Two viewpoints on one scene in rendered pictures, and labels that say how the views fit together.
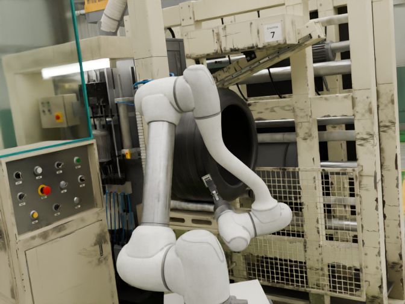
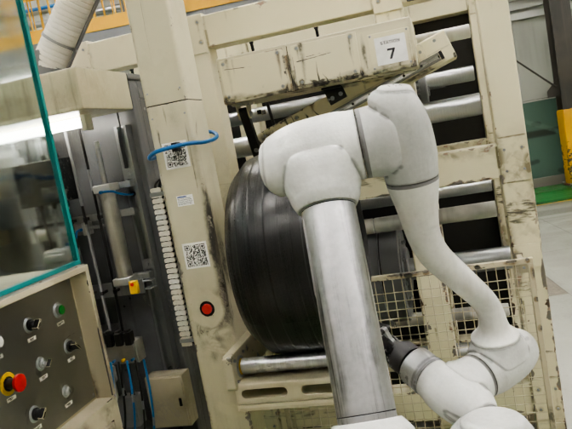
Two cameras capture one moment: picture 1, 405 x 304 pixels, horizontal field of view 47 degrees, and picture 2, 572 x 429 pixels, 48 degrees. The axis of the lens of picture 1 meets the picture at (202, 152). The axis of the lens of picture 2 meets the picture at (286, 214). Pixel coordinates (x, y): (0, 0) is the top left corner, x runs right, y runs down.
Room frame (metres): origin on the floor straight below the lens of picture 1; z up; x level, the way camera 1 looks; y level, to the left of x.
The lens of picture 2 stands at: (0.66, 0.61, 1.49)
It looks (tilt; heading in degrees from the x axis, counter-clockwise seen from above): 6 degrees down; 340
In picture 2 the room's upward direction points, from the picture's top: 10 degrees counter-clockwise
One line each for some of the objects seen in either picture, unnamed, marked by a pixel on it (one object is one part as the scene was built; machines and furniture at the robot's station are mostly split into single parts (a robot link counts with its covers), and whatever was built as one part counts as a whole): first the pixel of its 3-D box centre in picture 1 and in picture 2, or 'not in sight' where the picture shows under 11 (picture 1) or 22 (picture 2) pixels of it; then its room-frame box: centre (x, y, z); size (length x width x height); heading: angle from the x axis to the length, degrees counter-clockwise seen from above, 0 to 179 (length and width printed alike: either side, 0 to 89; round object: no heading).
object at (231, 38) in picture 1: (242, 38); (320, 65); (2.56, -0.28, 1.71); 0.61 x 0.25 x 0.15; 55
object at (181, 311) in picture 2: (146, 146); (175, 265); (2.55, 0.30, 1.19); 0.05 x 0.04 x 0.48; 145
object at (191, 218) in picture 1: (194, 218); (301, 383); (2.28, 0.07, 0.83); 0.36 x 0.09 x 0.06; 55
